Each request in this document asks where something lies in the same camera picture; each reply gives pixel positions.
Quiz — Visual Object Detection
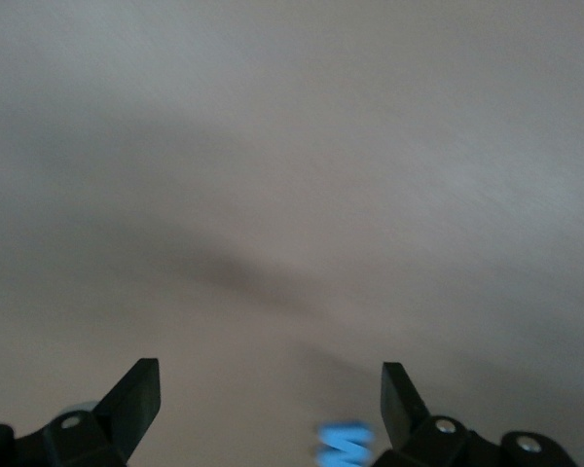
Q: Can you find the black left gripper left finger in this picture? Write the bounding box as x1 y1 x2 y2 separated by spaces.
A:
0 358 162 467

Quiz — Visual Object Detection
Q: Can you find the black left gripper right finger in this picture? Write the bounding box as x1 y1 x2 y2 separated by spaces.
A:
369 362 580 467

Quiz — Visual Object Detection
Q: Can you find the blue capital letter M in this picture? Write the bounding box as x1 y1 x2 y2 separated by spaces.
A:
314 420 375 467

